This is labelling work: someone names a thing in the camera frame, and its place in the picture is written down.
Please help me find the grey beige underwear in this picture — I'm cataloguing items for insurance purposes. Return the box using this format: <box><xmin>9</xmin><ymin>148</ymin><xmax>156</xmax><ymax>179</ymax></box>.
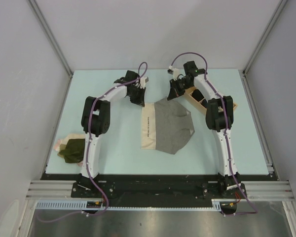
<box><xmin>141</xmin><ymin>98</ymin><xmax>195</xmax><ymax>155</ymax></box>

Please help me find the slotted cable duct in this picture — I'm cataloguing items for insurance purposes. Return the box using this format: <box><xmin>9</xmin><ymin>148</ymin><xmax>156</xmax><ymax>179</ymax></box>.
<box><xmin>36</xmin><ymin>199</ymin><xmax>230</xmax><ymax>211</ymax></box>

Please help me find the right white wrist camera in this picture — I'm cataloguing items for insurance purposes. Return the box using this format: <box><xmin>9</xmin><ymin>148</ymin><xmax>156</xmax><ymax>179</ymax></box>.
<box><xmin>167</xmin><ymin>65</ymin><xmax>180</xmax><ymax>75</ymax></box>

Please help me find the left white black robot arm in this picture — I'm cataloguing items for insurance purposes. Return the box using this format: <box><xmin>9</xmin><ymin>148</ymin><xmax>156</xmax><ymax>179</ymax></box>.
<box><xmin>80</xmin><ymin>70</ymin><xmax>148</xmax><ymax>179</ymax></box>

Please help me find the aluminium frame post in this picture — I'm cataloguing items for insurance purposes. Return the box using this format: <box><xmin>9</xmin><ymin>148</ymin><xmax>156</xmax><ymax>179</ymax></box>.
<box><xmin>242</xmin><ymin>0</ymin><xmax>289</xmax><ymax>75</ymax></box>
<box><xmin>27</xmin><ymin>0</ymin><xmax>74</xmax><ymax>77</ymax></box>

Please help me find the left aluminium frame post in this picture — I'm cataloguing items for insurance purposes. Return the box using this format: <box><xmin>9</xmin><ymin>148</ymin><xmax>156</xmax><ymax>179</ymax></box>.
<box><xmin>27</xmin><ymin>0</ymin><xmax>74</xmax><ymax>77</ymax></box>

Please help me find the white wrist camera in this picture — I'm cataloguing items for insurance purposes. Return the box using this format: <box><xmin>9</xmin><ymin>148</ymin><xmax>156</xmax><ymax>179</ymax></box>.
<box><xmin>167</xmin><ymin>65</ymin><xmax>180</xmax><ymax>75</ymax></box>
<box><xmin>139</xmin><ymin>77</ymin><xmax>148</xmax><ymax>89</ymax></box>

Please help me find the black rolled underwear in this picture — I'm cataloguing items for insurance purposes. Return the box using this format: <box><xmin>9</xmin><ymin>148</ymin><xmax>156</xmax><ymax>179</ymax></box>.
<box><xmin>192</xmin><ymin>89</ymin><xmax>206</xmax><ymax>103</ymax></box>

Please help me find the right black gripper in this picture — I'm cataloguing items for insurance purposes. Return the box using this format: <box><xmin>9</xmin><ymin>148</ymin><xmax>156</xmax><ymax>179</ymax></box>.
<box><xmin>168</xmin><ymin>78</ymin><xmax>193</xmax><ymax>100</ymax></box>

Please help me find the wooden compartment box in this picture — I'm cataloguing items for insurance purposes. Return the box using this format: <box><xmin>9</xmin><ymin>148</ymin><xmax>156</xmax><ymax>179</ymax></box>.
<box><xmin>185</xmin><ymin>86</ymin><xmax>238</xmax><ymax>116</ymax></box>

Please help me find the aluminium front rail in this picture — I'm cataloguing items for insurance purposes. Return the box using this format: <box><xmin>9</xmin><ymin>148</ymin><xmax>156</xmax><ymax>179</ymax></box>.
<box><xmin>26</xmin><ymin>180</ymin><xmax>295</xmax><ymax>201</ymax></box>

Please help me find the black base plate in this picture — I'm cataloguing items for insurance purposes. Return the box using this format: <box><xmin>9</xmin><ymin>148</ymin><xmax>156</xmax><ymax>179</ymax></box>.
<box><xmin>41</xmin><ymin>174</ymin><xmax>277</xmax><ymax>216</ymax></box>

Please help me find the olive green underwear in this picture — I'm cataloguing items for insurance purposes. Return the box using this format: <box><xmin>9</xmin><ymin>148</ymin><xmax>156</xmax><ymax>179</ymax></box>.
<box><xmin>57</xmin><ymin>139</ymin><xmax>85</xmax><ymax>164</ymax></box>

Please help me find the right aluminium frame post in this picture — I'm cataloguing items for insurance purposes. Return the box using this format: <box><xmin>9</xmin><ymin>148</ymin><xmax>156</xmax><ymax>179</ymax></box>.
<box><xmin>242</xmin><ymin>0</ymin><xmax>289</xmax><ymax>75</ymax></box>

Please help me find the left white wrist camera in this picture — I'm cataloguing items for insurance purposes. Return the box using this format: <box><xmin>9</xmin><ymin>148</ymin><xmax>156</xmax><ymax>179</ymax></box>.
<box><xmin>139</xmin><ymin>77</ymin><xmax>148</xmax><ymax>89</ymax></box>

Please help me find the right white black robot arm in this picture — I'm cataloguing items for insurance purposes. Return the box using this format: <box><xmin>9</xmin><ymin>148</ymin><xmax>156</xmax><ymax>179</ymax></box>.
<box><xmin>167</xmin><ymin>61</ymin><xmax>237</xmax><ymax>177</ymax></box>

